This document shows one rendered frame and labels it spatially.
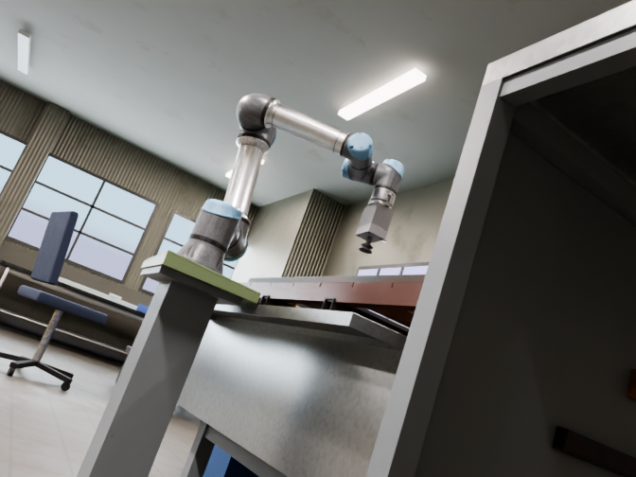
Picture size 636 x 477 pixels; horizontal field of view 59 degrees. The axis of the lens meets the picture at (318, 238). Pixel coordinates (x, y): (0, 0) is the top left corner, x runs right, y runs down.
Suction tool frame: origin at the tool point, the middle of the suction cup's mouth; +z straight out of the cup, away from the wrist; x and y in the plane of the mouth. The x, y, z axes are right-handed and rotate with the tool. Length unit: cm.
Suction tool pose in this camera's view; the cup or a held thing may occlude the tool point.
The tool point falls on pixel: (364, 251)
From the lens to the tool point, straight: 176.3
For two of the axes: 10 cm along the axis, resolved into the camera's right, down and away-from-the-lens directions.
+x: -8.4, -4.2, -3.3
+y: -4.3, 1.4, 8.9
